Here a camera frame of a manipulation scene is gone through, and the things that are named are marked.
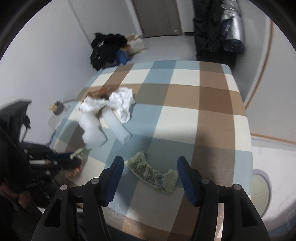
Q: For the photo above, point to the dark cup with sticks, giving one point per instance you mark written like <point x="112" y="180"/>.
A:
<point x="57" y="108"/>

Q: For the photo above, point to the checkered blue brown tablecloth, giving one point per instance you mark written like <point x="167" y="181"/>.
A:
<point x="182" y="108"/>

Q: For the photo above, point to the grey brown door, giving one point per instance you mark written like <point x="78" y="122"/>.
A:
<point x="158" y="17"/>

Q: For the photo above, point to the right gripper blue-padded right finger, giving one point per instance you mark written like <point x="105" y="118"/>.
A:
<point x="241" y="220"/>

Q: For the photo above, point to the silver foil bag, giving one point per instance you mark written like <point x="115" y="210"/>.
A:
<point x="232" y="27"/>

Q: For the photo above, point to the white tissue paper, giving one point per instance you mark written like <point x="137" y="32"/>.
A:
<point x="119" y="100"/>

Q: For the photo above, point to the white plastic tube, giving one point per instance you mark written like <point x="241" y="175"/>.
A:
<point x="115" y="125"/>

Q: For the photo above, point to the black hanging coat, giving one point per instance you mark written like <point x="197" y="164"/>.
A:
<point x="208" y="30"/>

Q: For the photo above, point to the beige paper bag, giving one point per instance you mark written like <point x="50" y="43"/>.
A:
<point x="136" y="45"/>

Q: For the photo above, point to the white crumpled plastic wrap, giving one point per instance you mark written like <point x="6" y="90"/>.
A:
<point x="92" y="135"/>

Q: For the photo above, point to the black clothes pile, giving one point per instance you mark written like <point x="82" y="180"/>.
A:
<point x="105" y="48"/>

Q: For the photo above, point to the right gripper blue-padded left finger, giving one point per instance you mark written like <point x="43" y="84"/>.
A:
<point x="76" y="213"/>

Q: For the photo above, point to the blue bag on floor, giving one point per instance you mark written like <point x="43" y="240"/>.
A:
<point x="121" y="57"/>

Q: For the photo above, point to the yellow-green snack wrapper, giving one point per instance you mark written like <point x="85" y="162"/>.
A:
<point x="151" y="176"/>

